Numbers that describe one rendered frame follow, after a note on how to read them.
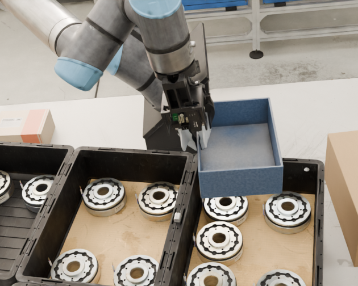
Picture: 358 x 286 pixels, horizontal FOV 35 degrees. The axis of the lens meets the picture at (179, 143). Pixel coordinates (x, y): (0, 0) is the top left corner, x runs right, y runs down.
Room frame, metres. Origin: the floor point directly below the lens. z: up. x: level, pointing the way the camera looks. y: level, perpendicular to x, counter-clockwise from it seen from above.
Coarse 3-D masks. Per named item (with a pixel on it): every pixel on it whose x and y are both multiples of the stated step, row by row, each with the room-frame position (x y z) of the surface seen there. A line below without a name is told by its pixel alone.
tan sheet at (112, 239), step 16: (128, 192) 1.00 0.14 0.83; (80, 208) 0.97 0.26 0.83; (128, 208) 0.94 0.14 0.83; (80, 224) 0.91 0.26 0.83; (96, 224) 0.91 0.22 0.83; (112, 224) 0.90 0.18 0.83; (128, 224) 0.89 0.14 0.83; (144, 224) 0.89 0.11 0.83; (160, 224) 0.88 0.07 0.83; (80, 240) 0.87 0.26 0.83; (96, 240) 0.86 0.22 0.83; (112, 240) 0.85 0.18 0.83; (128, 240) 0.85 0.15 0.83; (144, 240) 0.84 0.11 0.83; (160, 240) 0.83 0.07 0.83; (96, 256) 0.81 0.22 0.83; (112, 256) 0.81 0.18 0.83; (128, 256) 0.80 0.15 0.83; (160, 256) 0.79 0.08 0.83; (112, 272) 0.76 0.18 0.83
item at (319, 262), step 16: (288, 160) 0.93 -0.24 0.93; (304, 160) 0.92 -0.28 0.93; (192, 176) 0.93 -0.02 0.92; (320, 176) 0.86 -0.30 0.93; (320, 192) 0.82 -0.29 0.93; (320, 208) 0.78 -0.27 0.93; (320, 224) 0.73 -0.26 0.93; (176, 240) 0.75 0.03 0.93; (320, 240) 0.69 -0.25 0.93; (176, 256) 0.71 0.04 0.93; (320, 256) 0.66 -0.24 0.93; (320, 272) 0.62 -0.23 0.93
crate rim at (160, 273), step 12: (72, 156) 1.05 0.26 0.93; (168, 156) 1.00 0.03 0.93; (180, 156) 1.00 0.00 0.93; (192, 156) 0.99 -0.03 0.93; (72, 168) 1.01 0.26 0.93; (60, 180) 0.97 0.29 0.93; (60, 192) 0.93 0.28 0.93; (180, 192) 0.88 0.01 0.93; (180, 204) 0.84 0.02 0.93; (48, 216) 0.86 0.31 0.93; (36, 240) 0.80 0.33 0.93; (168, 240) 0.75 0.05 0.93; (168, 252) 0.72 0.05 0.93; (24, 264) 0.74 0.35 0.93; (24, 276) 0.71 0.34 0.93; (156, 276) 0.66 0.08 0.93
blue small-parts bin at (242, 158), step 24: (216, 120) 0.91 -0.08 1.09; (240, 120) 0.91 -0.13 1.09; (264, 120) 0.90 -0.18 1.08; (216, 144) 0.86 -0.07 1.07; (240, 144) 0.85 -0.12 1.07; (264, 144) 0.84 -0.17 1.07; (216, 168) 0.79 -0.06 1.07; (240, 168) 0.72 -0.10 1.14; (264, 168) 0.71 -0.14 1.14; (216, 192) 0.72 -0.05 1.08; (240, 192) 0.71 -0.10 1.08; (264, 192) 0.71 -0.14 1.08
